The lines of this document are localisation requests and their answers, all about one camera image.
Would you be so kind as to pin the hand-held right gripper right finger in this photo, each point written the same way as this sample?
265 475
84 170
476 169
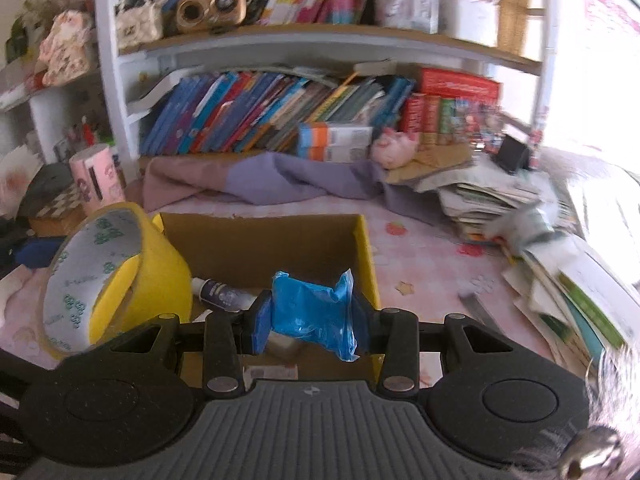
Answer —
365 325

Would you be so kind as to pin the blue plastic packet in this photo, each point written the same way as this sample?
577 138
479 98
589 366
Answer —
310 310

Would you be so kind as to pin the pink checkered tablecloth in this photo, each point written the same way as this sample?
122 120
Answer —
430 260

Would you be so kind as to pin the yellow cardboard box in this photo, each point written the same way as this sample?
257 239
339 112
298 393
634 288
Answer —
250 250

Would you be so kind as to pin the pile of papers and workbooks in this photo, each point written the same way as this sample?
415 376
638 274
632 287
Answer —
565 285

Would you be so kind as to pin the purple cloth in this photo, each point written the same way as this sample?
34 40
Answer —
280 177

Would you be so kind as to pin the black phone stand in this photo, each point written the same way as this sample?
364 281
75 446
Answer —
512 155

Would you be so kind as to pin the pink alphabet wall poster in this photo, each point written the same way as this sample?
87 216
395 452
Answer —
612 15

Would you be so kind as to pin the grey utility knife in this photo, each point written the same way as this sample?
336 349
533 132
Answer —
477 307

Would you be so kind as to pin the pink white doll ornament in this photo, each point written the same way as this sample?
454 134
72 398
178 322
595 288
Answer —
65 50

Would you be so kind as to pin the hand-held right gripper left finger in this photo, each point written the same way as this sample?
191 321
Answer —
260 322

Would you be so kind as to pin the small white red box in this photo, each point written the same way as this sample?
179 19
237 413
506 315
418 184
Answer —
272 372

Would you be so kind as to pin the red green standing book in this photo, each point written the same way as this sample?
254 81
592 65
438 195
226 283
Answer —
432 115

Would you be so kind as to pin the row of colourful books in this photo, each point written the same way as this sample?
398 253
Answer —
260 110

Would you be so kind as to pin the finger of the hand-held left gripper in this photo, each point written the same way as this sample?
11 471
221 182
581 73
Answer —
35 252

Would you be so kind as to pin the pink cylinder container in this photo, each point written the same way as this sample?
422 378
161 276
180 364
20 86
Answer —
97 180

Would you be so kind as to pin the wooden chess box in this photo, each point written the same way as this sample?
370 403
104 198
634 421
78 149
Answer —
52 210

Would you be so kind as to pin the small green standing book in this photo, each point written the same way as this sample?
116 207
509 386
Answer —
448 116

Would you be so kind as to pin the grey quilted blanket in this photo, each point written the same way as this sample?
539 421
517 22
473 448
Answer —
595 180

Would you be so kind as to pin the white spray bottle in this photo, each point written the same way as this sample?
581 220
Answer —
220 294

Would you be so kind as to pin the grey cloth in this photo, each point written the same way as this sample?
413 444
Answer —
45 182

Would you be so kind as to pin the brown cardboard sheet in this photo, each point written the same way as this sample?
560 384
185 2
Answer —
430 160

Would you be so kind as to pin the row of yellow booklets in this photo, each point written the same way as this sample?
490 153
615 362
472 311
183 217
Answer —
512 10

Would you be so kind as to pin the grey white crumpled bag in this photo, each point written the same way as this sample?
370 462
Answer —
530 220

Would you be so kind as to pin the red slim bottle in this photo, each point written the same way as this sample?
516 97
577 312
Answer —
89 132

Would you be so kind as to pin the gold retro radio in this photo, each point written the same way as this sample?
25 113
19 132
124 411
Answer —
210 7

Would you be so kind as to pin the white paper sheet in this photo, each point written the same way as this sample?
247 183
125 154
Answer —
12 180

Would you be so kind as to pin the thick red book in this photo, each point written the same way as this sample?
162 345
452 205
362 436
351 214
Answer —
460 85

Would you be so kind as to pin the white side shelf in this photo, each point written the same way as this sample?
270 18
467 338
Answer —
45 100

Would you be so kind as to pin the large white charger block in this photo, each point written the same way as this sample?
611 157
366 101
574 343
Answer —
282 344

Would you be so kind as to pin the white pen box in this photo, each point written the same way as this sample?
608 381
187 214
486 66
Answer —
470 17

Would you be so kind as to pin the black cloth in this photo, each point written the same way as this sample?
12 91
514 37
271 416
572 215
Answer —
10 240

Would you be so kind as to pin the yellow tape roll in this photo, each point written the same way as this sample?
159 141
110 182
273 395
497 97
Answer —
150 270

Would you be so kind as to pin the pink pig plush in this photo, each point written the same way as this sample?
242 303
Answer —
395 149

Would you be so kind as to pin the white bookshelf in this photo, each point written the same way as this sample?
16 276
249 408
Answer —
300 42

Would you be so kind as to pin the small red standing book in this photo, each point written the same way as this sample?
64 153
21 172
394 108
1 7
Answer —
414 112

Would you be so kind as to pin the white quilted handbag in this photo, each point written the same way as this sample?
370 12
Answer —
135 20

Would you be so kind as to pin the group of acrylic figure stands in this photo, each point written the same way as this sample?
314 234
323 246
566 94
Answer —
477 122

